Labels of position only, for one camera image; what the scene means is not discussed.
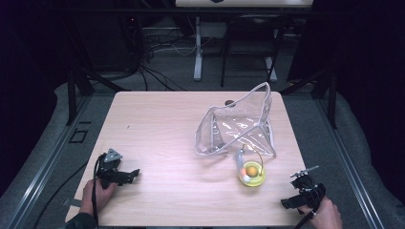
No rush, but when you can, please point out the person's right hand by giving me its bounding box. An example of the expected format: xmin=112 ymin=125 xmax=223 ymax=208
xmin=299 ymin=196 xmax=344 ymax=229

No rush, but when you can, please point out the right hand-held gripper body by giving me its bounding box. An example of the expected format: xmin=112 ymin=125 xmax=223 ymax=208
xmin=289 ymin=164 xmax=327 ymax=208

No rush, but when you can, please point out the black chair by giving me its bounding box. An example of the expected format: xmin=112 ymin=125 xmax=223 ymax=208
xmin=220 ymin=13 xmax=288 ymax=89

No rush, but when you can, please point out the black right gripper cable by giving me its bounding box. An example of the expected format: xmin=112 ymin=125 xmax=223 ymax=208
xmin=293 ymin=190 xmax=324 ymax=229

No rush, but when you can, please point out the yellow round toy with ball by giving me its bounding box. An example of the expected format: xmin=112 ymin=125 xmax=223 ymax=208
xmin=234 ymin=143 xmax=267 ymax=188

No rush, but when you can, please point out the transparent plastic zipper bag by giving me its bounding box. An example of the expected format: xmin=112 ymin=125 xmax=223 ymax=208
xmin=194 ymin=81 xmax=277 ymax=157

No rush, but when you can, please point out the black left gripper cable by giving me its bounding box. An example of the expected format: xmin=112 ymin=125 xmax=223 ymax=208
xmin=91 ymin=154 xmax=107 ymax=227

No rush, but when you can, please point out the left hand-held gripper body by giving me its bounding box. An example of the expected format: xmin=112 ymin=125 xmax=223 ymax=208
xmin=95 ymin=148 xmax=124 ymax=189

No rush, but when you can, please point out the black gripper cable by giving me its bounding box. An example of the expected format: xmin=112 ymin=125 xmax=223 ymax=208
xmin=293 ymin=190 xmax=324 ymax=229
xmin=91 ymin=154 xmax=107 ymax=227

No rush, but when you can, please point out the black cable on floor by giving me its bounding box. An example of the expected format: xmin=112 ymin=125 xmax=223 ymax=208
xmin=32 ymin=161 xmax=89 ymax=229

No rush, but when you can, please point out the white desk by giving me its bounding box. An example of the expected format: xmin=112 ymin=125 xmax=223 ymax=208
xmin=175 ymin=0 xmax=314 ymax=82

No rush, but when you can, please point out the grey tape strip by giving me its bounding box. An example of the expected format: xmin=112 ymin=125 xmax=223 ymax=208
xmin=61 ymin=198 xmax=82 ymax=208

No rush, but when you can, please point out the bundle of floor cables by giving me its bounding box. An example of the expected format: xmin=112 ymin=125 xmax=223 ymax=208
xmin=120 ymin=15 xmax=204 ymax=93

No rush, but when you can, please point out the black metal stand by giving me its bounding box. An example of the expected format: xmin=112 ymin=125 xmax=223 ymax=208
xmin=61 ymin=18 xmax=132 ymax=127
xmin=280 ymin=18 xmax=339 ymax=130

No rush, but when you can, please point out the person's left hand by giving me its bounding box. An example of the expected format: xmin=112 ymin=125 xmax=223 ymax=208
xmin=78 ymin=178 xmax=117 ymax=217

